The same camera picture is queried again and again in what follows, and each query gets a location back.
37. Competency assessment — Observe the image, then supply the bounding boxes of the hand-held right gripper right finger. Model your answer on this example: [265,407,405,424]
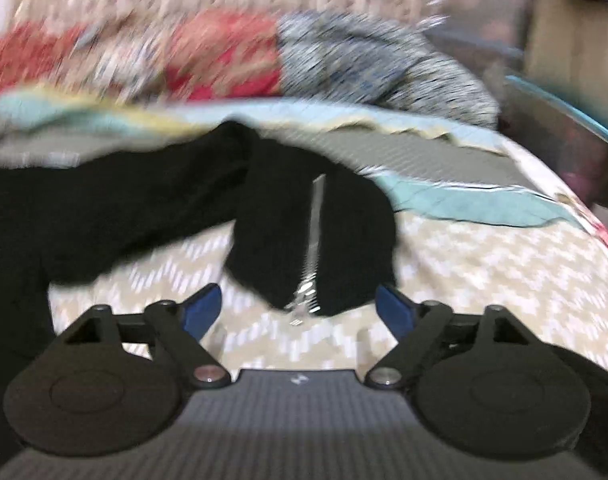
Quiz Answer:
[366,283,550,390]

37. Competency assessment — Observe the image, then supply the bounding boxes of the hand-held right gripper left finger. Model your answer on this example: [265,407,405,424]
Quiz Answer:
[59,283,233,389]

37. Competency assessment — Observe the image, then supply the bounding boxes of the black pants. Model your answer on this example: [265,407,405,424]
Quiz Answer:
[0,121,400,468]

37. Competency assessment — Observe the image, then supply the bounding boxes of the zigzag striped bed sheet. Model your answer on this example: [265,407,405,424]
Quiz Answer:
[0,85,608,376]

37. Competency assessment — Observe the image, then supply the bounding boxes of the blue white patterned cloth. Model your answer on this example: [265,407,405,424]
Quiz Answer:
[276,10,502,128]

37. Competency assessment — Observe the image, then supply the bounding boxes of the red floral quilt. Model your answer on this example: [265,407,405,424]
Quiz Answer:
[0,10,285,106]

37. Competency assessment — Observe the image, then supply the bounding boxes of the beige cardboard sheet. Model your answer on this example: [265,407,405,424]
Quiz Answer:
[526,0,608,106]

